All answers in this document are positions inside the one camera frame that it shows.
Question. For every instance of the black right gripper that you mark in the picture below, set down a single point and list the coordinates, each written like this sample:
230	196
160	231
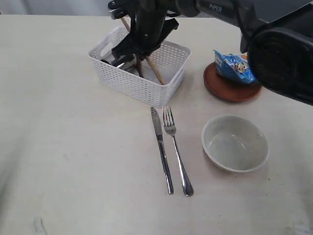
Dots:
148	29

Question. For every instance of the wooden chopstick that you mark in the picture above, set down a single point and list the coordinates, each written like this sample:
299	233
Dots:
149	61

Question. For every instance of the clear glass cup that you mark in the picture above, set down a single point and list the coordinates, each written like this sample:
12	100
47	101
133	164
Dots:
124	62

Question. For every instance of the white perforated plastic basket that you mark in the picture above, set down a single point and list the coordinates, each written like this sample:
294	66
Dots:
170	60

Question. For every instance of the blue snack bag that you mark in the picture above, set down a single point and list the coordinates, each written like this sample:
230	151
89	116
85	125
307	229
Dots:
234	68

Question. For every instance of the silver metal fork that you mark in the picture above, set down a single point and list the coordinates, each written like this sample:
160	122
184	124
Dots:
170	128

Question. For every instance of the brown round plate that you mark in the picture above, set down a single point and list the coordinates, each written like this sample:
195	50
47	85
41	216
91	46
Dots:
226	89

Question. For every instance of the silver metal table knife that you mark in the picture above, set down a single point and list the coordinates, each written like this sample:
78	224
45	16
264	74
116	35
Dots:
159	137

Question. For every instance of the cream floral ceramic bowl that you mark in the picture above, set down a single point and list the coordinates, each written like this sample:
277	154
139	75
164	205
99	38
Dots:
234	144

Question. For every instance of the brown wooden spoon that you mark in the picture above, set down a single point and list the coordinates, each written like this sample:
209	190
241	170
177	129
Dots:
138	66

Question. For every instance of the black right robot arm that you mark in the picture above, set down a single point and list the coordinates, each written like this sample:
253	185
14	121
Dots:
277	35

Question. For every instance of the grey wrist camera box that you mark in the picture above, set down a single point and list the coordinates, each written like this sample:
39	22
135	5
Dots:
119	8

